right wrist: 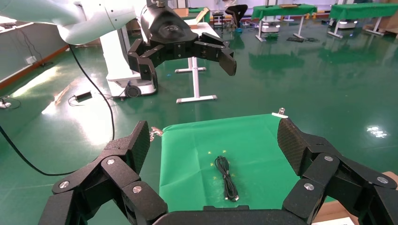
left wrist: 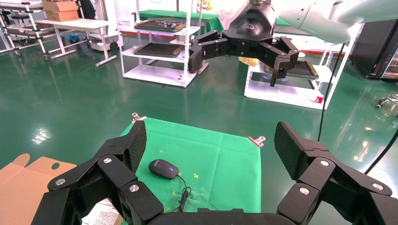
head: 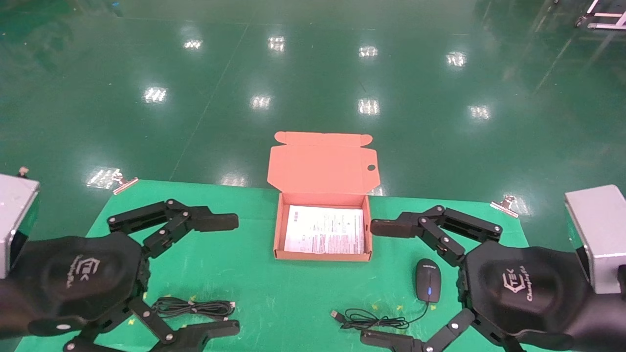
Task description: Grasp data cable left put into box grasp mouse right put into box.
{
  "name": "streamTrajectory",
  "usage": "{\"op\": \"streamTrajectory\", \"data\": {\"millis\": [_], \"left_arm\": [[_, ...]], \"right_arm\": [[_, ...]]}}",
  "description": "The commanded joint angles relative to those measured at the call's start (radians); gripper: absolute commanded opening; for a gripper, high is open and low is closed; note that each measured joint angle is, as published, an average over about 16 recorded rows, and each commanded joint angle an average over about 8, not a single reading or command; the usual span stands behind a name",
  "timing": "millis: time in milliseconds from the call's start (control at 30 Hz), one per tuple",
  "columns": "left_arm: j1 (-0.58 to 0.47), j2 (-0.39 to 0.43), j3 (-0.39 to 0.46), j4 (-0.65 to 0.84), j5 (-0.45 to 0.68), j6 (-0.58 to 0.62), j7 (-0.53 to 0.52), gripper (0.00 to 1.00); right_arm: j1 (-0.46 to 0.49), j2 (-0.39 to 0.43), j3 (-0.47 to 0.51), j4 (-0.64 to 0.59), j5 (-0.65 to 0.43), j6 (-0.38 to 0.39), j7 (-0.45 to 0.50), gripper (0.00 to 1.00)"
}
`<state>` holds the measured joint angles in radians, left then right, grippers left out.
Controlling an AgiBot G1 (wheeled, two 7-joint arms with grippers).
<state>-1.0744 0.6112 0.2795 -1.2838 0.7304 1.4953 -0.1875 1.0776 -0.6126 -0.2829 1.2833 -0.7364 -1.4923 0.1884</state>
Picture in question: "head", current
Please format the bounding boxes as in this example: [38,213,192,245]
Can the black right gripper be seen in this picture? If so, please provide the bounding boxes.
[360,205,626,352]

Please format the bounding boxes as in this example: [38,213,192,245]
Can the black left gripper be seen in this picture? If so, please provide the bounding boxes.
[0,198,241,352]

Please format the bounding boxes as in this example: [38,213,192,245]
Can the black data cable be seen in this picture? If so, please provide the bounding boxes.
[151,296,237,322]

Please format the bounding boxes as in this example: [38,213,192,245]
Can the orange cardboard box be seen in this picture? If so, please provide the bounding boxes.
[267,131,381,263]

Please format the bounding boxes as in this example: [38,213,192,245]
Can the metal binder clip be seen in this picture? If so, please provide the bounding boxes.
[112,169,139,196]
[490,195,520,219]

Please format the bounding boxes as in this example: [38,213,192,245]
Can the white printed instruction sheet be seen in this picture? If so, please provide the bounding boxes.
[284,204,366,255]

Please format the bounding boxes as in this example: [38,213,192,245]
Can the green table cloth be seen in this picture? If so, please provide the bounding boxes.
[15,179,573,352]

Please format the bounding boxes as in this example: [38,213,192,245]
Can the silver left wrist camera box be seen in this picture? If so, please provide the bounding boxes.
[0,168,41,280]

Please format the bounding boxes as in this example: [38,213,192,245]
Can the white metal cart frame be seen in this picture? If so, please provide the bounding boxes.
[575,0,626,31]

